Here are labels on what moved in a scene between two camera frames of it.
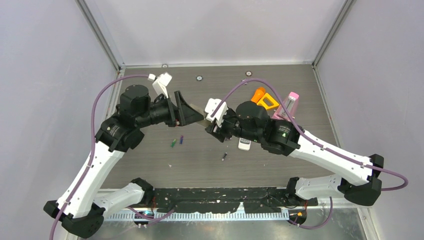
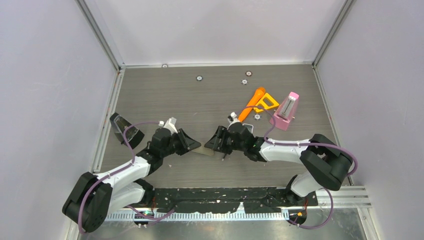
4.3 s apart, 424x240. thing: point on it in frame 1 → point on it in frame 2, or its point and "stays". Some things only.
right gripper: x=218 y=132 → x=222 y=132
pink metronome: x=291 y=104 stays
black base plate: x=226 y=200 stays
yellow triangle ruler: x=275 y=103 stays
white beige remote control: x=204 y=122 → x=203 y=150
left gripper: x=182 y=114 → x=187 y=144
